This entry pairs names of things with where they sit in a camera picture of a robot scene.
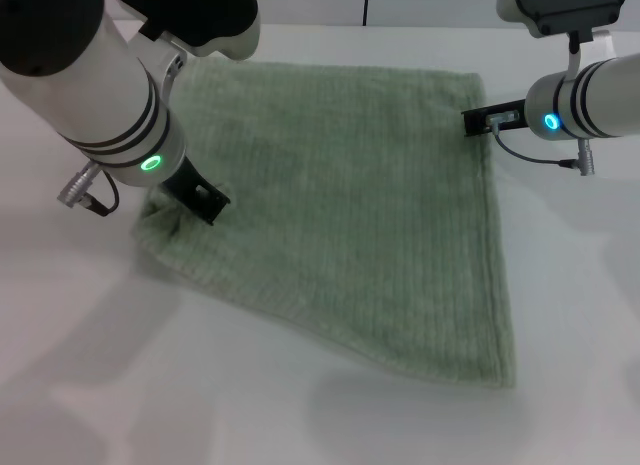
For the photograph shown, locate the silver camera bracket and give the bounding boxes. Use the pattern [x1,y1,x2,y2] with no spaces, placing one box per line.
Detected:
[566,28,617,81]
[127,30,190,94]

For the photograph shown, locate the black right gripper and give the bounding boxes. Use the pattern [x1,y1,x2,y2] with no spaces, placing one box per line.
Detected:
[460,99,529,139]

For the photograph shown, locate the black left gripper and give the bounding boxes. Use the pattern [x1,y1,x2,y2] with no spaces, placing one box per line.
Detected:
[160,157,232,227]

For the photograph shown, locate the right arm cable with connector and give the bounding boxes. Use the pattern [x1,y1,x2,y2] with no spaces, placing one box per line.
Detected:
[485,112,600,178]

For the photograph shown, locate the green ribbed towel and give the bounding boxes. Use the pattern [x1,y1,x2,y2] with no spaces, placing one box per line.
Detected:
[130,57,519,390]

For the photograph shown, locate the left arm cable with connector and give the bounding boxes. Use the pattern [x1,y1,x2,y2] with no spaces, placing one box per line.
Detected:
[56,165,120,218]

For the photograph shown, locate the silver left camera bracket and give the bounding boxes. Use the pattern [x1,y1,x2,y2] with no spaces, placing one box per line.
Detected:
[127,30,190,94]

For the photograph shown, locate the arm cable with connector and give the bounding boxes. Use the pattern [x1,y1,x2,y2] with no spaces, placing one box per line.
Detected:
[56,165,120,218]
[485,112,600,178]

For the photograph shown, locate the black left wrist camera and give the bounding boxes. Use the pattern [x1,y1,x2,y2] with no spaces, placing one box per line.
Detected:
[111,0,262,62]

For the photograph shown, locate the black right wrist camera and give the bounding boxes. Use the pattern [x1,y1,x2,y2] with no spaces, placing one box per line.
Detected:
[495,0,635,39]

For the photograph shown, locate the silver right camera bracket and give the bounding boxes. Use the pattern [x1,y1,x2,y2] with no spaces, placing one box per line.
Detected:
[566,28,617,81]

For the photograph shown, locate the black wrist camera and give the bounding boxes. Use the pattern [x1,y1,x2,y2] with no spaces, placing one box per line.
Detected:
[111,0,262,62]
[495,0,635,39]

